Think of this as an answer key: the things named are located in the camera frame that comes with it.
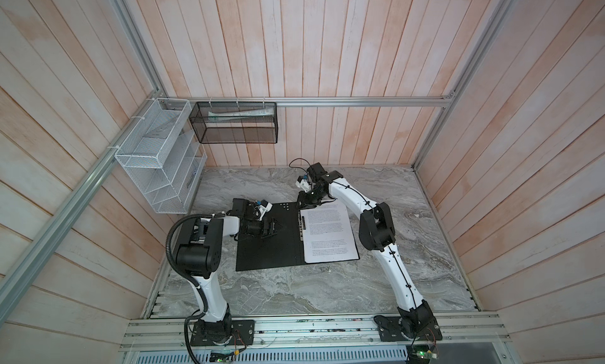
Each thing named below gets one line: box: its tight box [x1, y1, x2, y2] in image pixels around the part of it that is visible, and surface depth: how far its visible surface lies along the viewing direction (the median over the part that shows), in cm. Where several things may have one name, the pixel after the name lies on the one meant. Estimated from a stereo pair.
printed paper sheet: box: [300, 199, 359, 264], surface depth 97 cm
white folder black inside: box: [235, 201, 361, 272], surface depth 92 cm
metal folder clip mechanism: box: [297, 210, 306, 242], surface depth 100 cm
